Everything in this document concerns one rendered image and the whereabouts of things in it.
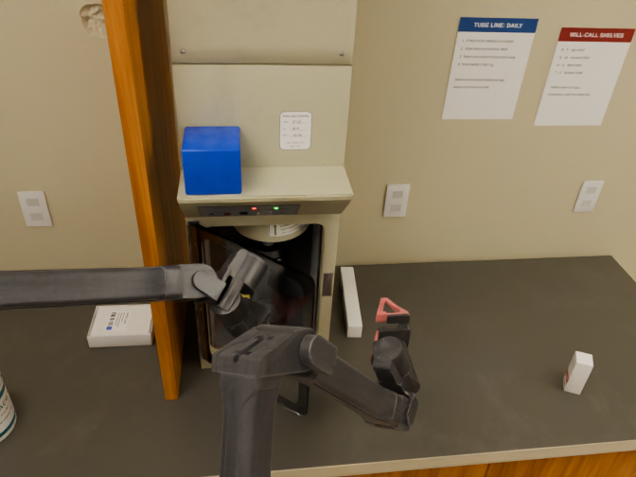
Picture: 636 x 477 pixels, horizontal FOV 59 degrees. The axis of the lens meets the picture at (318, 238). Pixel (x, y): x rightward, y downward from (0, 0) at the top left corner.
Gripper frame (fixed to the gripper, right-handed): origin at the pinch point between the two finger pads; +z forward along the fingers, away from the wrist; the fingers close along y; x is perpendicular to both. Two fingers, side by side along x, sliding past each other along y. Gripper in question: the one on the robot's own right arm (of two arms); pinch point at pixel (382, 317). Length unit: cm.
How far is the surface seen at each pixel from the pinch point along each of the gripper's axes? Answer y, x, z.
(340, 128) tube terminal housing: 39.1, 9.7, 12.3
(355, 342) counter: -26.2, 0.6, 18.1
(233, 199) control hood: 31.0, 30.6, 0.8
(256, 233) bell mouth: 13.5, 26.4, 14.9
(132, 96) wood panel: 49, 46, 4
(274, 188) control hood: 31.3, 22.9, 3.4
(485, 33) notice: 45, -35, 55
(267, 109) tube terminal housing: 43, 24, 12
